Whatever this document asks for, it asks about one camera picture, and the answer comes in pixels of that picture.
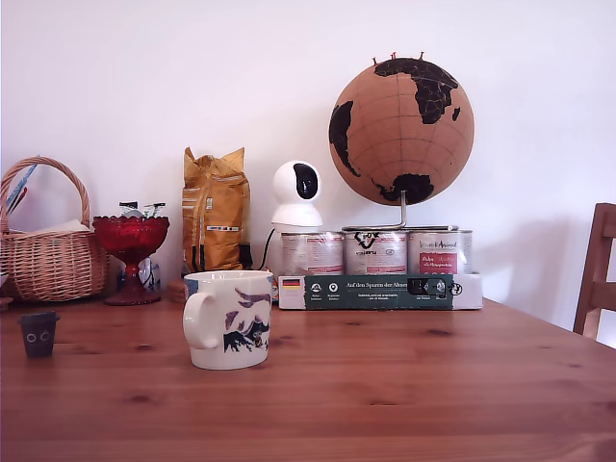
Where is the tin can with red label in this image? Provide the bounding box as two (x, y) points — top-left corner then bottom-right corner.
(279, 231), (346, 277)

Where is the wicker basket with handle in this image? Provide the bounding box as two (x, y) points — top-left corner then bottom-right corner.
(0, 154), (112, 304)

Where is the cork globe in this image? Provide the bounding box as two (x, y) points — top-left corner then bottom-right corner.
(328, 56), (477, 208)

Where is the wooden chair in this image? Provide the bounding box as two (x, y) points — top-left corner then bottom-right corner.
(573, 202), (616, 348)

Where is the grey coffee capsule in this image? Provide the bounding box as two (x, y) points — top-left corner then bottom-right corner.
(17, 311), (62, 360)

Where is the white dome security camera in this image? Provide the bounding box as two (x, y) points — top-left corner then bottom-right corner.
(269, 160), (325, 230)

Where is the white printed coffee mug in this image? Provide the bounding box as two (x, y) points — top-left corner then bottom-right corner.
(182, 269), (275, 372)

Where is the white paper in basket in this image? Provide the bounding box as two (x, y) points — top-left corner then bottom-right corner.
(43, 218), (93, 233)

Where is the green and white cardboard tray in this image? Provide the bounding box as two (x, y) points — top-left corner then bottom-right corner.
(277, 270), (485, 312)

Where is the tin can with black logo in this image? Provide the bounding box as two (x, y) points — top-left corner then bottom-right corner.
(343, 230), (410, 277)

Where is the black camera cable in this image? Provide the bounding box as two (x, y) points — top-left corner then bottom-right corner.
(258, 227), (276, 271)

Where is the blue and white ceramic figure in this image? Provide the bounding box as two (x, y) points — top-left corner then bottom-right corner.
(116, 256), (163, 294)

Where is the metal globe stand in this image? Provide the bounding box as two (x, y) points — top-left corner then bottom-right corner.
(342, 189), (459, 233)

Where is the tin can with script label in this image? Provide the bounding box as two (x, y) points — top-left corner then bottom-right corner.
(407, 229), (475, 277)

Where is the blue striped pens bundle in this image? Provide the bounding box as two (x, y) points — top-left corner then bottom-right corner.
(3, 162), (39, 217)

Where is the yellow coffee bean bag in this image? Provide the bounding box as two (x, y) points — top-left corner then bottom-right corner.
(181, 145), (253, 279)

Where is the red glass footed bowl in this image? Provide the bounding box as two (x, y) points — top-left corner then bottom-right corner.
(91, 214), (171, 307)

